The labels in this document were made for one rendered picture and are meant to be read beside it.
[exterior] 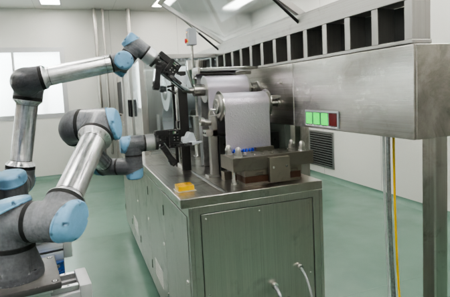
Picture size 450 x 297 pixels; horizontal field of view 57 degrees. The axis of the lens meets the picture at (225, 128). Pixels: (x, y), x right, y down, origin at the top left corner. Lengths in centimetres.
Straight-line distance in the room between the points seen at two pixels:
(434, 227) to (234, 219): 75
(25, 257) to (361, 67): 125
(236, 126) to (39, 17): 588
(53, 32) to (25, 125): 565
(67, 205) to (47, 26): 639
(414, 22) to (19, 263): 135
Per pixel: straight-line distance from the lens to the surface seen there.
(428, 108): 144
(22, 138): 189
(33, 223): 124
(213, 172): 205
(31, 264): 135
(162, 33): 763
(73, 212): 122
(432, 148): 159
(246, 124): 199
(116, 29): 752
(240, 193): 174
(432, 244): 167
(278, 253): 191
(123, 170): 185
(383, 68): 150
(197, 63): 266
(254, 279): 190
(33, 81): 174
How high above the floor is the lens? 132
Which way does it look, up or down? 5 degrees down
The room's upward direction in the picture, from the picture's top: 3 degrees counter-clockwise
